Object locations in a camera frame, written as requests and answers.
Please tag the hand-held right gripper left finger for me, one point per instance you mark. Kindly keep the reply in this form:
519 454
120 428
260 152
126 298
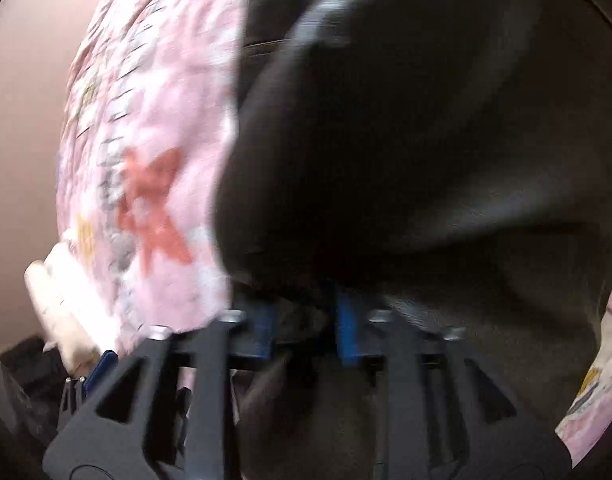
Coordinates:
258 330

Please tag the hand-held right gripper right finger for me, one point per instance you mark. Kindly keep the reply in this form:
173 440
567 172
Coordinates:
347 330

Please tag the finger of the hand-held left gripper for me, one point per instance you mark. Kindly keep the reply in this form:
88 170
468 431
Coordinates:
97 370

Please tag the black garment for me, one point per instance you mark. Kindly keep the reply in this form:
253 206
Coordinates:
410 160

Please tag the white cloth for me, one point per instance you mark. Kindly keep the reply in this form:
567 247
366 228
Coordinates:
61 300

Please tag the pink printed blanket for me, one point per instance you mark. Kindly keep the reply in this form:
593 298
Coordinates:
161 110

